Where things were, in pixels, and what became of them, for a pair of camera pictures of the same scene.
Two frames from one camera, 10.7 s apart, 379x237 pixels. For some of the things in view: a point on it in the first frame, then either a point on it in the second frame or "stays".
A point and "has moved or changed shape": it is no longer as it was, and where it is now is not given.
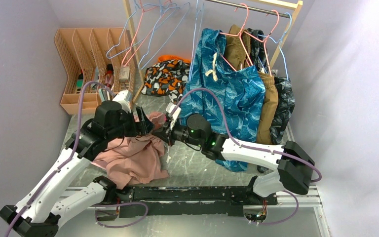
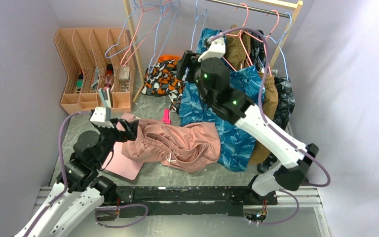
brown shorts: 237,55 stays
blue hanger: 169,34 -> 155,47
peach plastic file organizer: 106,56 stays
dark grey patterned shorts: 284,89 stays
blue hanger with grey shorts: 278,42 stays
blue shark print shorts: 243,88 stays
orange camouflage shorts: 168,76 stays
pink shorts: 135,160 has moved or changed shape
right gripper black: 166,135 -> 189,59
